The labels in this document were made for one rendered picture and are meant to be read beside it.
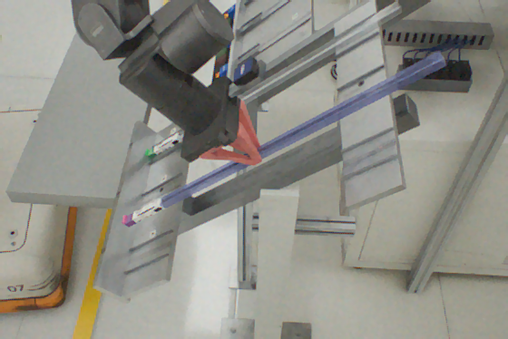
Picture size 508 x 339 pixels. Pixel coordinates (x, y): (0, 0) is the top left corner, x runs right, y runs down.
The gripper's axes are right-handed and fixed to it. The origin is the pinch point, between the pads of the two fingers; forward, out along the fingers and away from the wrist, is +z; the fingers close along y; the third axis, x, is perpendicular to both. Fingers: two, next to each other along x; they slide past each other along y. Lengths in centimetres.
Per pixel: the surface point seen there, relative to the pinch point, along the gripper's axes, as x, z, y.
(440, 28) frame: -13, 51, 68
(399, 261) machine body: 26, 91, 35
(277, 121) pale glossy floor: 59, 75, 99
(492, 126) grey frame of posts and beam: -17, 49, 31
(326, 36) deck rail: -3.2, 13.9, 35.6
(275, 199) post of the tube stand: 8.2, 14.1, 4.7
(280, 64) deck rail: 7.2, 13.9, 35.8
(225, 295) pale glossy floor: 70, 66, 28
